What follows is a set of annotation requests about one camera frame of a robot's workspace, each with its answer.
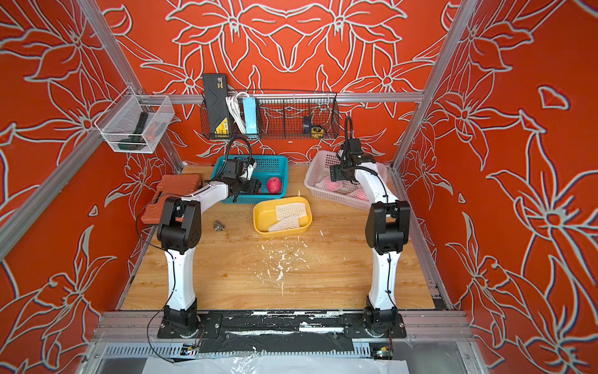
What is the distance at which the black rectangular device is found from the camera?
870mm

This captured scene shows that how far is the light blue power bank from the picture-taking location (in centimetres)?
90

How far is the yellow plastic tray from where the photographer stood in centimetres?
92

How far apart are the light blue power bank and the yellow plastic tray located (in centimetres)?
31
